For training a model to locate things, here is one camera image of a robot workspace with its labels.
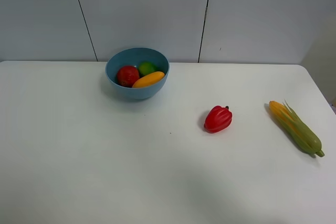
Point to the yellow orange mango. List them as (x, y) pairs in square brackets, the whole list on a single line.
[(149, 79)]

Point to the green lime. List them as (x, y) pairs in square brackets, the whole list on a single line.
[(145, 68)]

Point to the red tomato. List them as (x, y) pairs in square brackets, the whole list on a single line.
[(127, 76)]

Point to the blue plastic bowl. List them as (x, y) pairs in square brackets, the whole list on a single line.
[(133, 57)]

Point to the red bell pepper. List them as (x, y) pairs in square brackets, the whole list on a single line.
[(218, 119)]

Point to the corn cob with husk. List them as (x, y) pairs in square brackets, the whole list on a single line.
[(301, 134)]

